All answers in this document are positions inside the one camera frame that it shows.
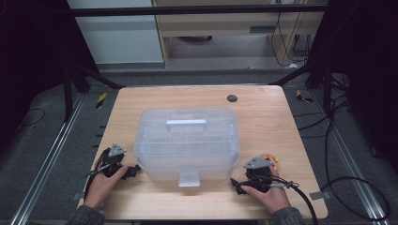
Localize black horizontal frame bar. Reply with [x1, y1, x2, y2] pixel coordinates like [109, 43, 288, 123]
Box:
[69, 4, 329, 18]

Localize clear plastic storage box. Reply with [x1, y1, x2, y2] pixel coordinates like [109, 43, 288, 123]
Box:
[133, 107, 241, 188]

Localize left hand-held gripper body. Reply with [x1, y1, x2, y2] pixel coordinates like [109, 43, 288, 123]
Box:
[98, 142, 128, 179]

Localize yellow black striped tape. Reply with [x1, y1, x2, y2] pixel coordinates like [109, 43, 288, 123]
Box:
[95, 92, 108, 110]
[295, 89, 314, 104]

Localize aluminium floor rail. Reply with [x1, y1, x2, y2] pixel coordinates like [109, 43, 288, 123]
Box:
[309, 90, 391, 225]
[9, 93, 86, 225]

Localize black metal stand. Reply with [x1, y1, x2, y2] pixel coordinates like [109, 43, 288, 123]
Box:
[61, 59, 127, 124]
[268, 57, 335, 117]

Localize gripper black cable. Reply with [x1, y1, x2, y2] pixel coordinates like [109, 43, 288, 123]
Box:
[84, 148, 111, 201]
[269, 179, 319, 225]

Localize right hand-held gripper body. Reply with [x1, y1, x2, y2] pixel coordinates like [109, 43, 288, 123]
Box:
[243, 157, 274, 193]

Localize black curtain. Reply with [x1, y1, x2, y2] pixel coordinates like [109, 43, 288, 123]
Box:
[0, 0, 100, 154]
[305, 0, 398, 174]

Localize person's left hand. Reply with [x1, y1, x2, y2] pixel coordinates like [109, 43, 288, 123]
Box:
[84, 165, 130, 210]

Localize white cabinet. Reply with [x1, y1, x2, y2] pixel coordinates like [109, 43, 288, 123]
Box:
[67, 0, 164, 66]

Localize light wooden desk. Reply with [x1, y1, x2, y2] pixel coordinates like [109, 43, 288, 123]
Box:
[151, 0, 329, 69]

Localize black cables under desk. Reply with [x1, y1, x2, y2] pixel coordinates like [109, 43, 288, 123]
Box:
[269, 11, 312, 68]

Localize person's right hand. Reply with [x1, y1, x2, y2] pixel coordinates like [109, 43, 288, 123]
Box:
[240, 167, 292, 216]

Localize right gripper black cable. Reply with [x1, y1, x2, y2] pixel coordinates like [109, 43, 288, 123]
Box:
[269, 179, 319, 225]

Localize black looped floor cable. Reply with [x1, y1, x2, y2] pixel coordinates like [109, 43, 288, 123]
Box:
[319, 175, 391, 222]

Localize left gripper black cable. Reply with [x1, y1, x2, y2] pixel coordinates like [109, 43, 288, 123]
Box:
[84, 148, 111, 201]

